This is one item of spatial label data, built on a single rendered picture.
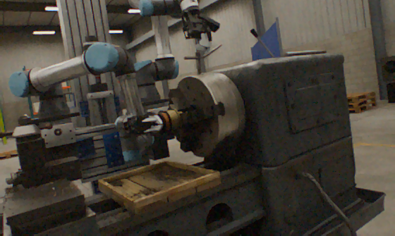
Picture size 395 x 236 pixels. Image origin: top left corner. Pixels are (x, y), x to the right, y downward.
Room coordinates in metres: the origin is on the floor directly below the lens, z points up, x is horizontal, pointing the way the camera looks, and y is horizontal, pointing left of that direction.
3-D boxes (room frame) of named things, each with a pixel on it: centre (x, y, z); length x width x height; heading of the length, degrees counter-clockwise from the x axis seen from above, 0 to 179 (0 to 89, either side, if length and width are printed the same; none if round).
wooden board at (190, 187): (1.01, 0.18, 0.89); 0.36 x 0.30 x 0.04; 34
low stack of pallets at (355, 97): (8.14, -4.29, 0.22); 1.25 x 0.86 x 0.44; 127
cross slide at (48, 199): (0.83, 0.49, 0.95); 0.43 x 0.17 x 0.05; 34
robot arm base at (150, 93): (1.70, 0.27, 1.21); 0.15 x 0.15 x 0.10
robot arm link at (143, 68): (1.71, 0.27, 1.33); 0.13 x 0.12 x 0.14; 111
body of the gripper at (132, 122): (1.11, 0.23, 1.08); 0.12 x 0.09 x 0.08; 32
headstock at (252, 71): (1.38, -0.35, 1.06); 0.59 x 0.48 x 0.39; 124
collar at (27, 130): (0.88, 0.52, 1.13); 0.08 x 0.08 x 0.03
